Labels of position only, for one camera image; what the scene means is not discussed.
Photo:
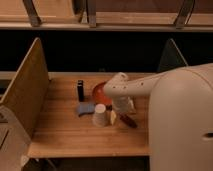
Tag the right dark divider panel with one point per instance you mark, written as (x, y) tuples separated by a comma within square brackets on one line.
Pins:
[(171, 57)]

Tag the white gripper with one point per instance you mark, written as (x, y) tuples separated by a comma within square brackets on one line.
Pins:
[(123, 105)]

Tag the red orange bowl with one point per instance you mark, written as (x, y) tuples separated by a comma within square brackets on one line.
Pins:
[(98, 95)]

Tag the blue crumpled cloth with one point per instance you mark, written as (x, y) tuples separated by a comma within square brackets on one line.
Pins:
[(85, 108)]

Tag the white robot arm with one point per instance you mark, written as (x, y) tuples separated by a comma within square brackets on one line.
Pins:
[(180, 115)]

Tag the dark red knife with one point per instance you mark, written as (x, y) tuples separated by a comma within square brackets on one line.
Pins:
[(128, 121)]

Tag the left wooden divider panel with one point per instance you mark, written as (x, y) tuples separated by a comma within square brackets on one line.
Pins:
[(23, 98)]

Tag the wooden upper shelf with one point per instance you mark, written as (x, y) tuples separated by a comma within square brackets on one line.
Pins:
[(108, 15)]

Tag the white eraser block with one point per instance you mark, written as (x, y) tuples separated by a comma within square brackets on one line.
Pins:
[(113, 117)]

